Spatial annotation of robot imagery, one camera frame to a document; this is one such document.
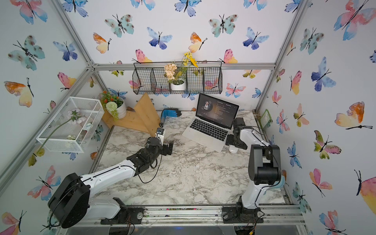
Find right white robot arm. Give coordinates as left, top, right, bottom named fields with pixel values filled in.
left=222, top=117, right=284, bottom=224

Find white wireless mouse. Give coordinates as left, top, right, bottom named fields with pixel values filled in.
left=229, top=145, right=239, bottom=154

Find white pot green plant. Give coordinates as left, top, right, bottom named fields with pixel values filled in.
left=99, top=89, right=127, bottom=119

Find white pot peach flowers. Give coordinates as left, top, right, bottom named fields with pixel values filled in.
left=164, top=52, right=198, bottom=92

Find silver laptop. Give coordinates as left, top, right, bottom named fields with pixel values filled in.
left=183, top=93, right=240, bottom=152

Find wooden corner shelf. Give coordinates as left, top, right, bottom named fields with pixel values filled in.
left=102, top=94, right=161, bottom=137

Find white wire cage box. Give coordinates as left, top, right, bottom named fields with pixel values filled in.
left=36, top=97, right=104, bottom=153

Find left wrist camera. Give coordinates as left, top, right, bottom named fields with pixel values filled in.
left=155, top=127, right=165, bottom=145

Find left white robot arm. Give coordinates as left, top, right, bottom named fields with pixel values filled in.
left=44, top=135, right=173, bottom=229

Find pink artificial flower stem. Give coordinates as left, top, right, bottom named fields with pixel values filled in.
left=28, top=108, right=86, bottom=166

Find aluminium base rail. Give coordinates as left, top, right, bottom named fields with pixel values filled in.
left=64, top=204, right=305, bottom=228

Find light blue plastic object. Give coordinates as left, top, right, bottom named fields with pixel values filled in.
left=271, top=175, right=286, bottom=189

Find black wire wall basket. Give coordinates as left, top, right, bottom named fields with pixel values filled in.
left=130, top=61, right=223, bottom=95

